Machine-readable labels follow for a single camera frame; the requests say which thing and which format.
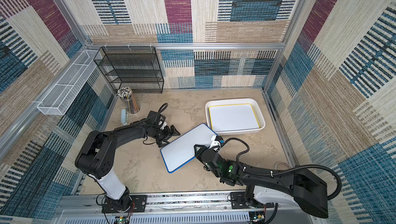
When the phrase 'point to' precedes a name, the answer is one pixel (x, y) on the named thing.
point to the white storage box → (233, 101)
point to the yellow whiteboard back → (229, 117)
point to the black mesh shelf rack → (136, 67)
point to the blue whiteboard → (182, 150)
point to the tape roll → (276, 164)
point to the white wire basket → (59, 99)
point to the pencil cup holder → (132, 105)
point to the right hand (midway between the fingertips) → (194, 149)
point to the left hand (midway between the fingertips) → (176, 138)
